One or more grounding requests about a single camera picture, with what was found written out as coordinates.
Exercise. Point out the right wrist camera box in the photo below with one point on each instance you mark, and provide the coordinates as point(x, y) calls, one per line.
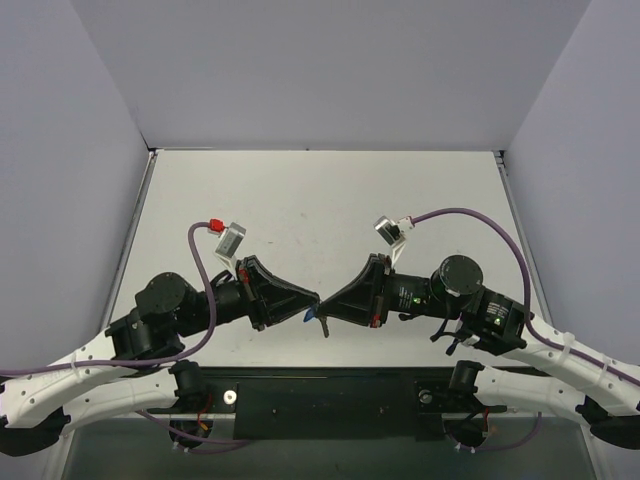
point(389, 230)

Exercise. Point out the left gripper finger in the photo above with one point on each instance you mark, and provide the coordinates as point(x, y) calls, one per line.
point(275, 312)
point(276, 292)

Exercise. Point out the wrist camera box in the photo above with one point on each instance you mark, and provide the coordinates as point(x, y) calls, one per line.
point(389, 230)
point(230, 240)

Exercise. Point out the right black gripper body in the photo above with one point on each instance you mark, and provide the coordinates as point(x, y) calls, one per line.
point(378, 291)

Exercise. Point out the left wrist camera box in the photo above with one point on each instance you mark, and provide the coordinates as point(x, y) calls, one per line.
point(230, 240)

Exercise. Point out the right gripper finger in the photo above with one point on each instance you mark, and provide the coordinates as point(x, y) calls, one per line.
point(356, 293)
point(355, 315)

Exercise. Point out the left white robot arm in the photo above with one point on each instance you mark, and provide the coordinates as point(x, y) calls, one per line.
point(139, 362)

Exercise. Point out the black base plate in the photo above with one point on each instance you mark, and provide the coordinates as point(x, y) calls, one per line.
point(334, 403)

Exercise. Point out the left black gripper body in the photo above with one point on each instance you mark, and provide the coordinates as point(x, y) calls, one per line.
point(252, 292)

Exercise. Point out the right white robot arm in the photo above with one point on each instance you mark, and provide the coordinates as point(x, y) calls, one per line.
point(571, 381)

